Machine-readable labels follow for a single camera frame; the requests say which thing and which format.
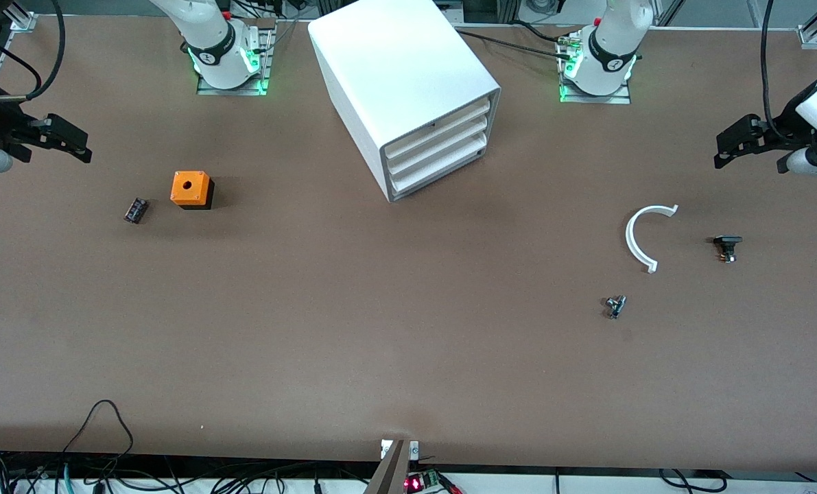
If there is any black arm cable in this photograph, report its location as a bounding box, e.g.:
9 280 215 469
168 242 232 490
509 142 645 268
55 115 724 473
760 0 793 138
0 0 66 102

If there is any black cable behind cabinet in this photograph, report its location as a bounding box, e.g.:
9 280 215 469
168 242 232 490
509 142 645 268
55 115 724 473
453 27 577 62

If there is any orange box with hole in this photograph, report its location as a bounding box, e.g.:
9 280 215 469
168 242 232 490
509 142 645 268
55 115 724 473
170 170 215 211

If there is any white drawer cabinet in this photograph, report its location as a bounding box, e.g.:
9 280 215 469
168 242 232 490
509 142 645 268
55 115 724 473
308 0 502 203

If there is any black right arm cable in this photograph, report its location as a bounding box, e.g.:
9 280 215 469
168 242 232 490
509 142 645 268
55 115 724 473
0 0 66 102

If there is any circuit board with red light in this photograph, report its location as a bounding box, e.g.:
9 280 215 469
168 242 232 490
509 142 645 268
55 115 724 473
403 470 464 494

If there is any white plastic half ring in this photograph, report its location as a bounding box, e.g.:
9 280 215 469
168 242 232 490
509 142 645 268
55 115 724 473
626 204 679 274

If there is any black capped metal switch part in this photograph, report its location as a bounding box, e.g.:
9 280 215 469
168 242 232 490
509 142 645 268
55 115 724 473
713 235 744 264

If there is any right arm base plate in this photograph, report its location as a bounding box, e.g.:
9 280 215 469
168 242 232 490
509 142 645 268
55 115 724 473
197 19 276 96

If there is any thin black looped cable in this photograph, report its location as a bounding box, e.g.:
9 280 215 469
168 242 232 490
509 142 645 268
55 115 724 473
62 399 134 457

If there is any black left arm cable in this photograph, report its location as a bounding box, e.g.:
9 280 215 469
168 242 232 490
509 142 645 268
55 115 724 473
760 0 793 138

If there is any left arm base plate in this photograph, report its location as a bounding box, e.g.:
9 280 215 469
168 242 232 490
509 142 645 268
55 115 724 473
559 31 632 105

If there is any white plastic drawer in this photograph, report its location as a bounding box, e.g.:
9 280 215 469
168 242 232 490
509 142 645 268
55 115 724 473
386 115 489 176
382 98 491 160
389 132 488 200

